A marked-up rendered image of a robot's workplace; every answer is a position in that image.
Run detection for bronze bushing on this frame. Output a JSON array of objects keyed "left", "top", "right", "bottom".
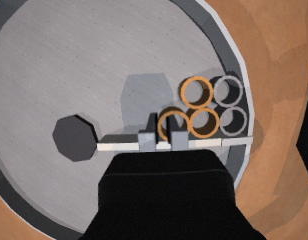
[
  {"left": 158, "top": 106, "right": 191, "bottom": 141},
  {"left": 178, "top": 76, "right": 213, "bottom": 109},
  {"left": 186, "top": 106, "right": 219, "bottom": 138}
]

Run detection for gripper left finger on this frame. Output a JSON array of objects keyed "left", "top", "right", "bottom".
[{"left": 138, "top": 113, "right": 158, "bottom": 152}]

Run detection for grey round turntable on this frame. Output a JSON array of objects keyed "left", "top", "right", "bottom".
[{"left": 0, "top": 0, "right": 255, "bottom": 240}]

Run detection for dark grey metal sleeve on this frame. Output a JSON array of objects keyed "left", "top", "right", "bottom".
[
  {"left": 209, "top": 75, "right": 243, "bottom": 108},
  {"left": 214, "top": 105, "right": 247, "bottom": 136}
]

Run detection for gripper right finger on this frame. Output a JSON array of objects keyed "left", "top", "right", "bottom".
[{"left": 166, "top": 114, "right": 189, "bottom": 151}]

